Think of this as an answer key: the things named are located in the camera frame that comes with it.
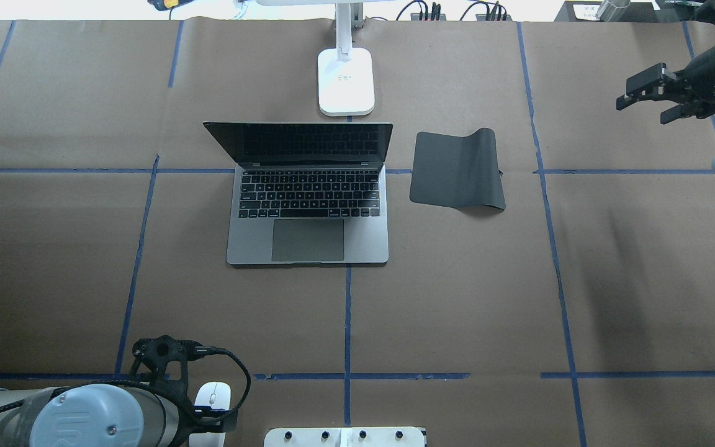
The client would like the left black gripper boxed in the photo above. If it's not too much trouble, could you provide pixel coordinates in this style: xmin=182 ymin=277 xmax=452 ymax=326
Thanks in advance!
xmin=130 ymin=336 xmax=236 ymax=433

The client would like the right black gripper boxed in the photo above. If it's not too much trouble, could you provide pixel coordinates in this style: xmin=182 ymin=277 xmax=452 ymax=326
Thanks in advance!
xmin=616 ymin=62 xmax=715 ymax=125

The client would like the white computer mouse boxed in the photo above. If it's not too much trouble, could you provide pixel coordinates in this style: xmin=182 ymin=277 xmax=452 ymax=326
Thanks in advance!
xmin=188 ymin=382 xmax=231 ymax=446

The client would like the grey laptop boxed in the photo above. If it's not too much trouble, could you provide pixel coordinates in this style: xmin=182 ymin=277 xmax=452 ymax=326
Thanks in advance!
xmin=204 ymin=122 xmax=393 ymax=266

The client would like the black mouse pad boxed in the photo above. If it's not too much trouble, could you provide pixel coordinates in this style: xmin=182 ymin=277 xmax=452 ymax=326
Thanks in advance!
xmin=409 ymin=128 xmax=507 ymax=211

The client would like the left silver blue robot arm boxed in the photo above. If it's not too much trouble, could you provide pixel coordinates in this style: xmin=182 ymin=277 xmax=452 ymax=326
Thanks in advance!
xmin=0 ymin=335 xmax=251 ymax=446

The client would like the white desk lamp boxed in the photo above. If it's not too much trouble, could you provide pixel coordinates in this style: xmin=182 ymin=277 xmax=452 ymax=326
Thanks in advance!
xmin=258 ymin=1 xmax=375 ymax=117

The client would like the silver metal cylinder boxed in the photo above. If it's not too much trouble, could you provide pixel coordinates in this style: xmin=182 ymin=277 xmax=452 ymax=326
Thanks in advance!
xmin=595 ymin=0 xmax=631 ymax=22

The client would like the far black power strip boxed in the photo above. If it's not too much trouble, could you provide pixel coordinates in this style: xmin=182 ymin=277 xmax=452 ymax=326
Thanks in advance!
xmin=475 ymin=2 xmax=511 ymax=22

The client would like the black power strip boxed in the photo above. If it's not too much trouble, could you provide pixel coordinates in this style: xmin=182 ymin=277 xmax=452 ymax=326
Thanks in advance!
xmin=475 ymin=2 xmax=511 ymax=22
xmin=410 ymin=2 xmax=446 ymax=22

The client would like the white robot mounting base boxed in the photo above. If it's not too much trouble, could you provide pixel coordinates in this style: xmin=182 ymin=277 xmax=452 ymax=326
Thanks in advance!
xmin=263 ymin=425 xmax=428 ymax=446

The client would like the near black power strip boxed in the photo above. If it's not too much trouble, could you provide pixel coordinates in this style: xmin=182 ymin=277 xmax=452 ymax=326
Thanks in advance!
xmin=410 ymin=2 xmax=446 ymax=22

